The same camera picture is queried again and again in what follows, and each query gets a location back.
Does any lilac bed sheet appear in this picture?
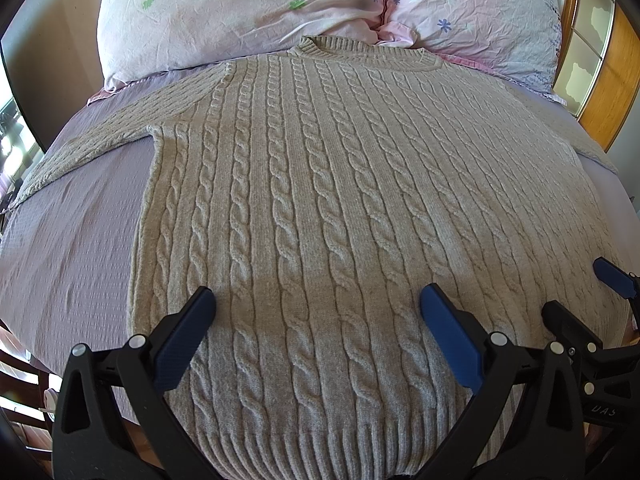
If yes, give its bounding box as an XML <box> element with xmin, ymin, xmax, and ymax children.
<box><xmin>0</xmin><ymin>68</ymin><xmax>640</xmax><ymax>426</ymax></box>

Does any wooden headboard with panels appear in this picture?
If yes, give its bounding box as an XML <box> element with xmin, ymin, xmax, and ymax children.
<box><xmin>554</xmin><ymin>0</ymin><xmax>639</xmax><ymax>151</ymax></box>

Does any left floral pink pillow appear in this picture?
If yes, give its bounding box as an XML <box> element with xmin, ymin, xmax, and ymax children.
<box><xmin>96</xmin><ymin>0</ymin><xmax>383</xmax><ymax>91</ymax></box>

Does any beige cable-knit sweater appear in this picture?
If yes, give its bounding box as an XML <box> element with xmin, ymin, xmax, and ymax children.
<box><xmin>8</xmin><ymin>34</ymin><xmax>633</xmax><ymax>479</ymax></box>

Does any right floral pink pillow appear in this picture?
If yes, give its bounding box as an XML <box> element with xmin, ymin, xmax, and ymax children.
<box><xmin>378</xmin><ymin>0</ymin><xmax>562</xmax><ymax>102</ymax></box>

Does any floral pink pillow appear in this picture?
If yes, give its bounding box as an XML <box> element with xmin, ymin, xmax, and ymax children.
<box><xmin>96</xmin><ymin>0</ymin><xmax>383</xmax><ymax>91</ymax></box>
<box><xmin>378</xmin><ymin>0</ymin><xmax>562</xmax><ymax>102</ymax></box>

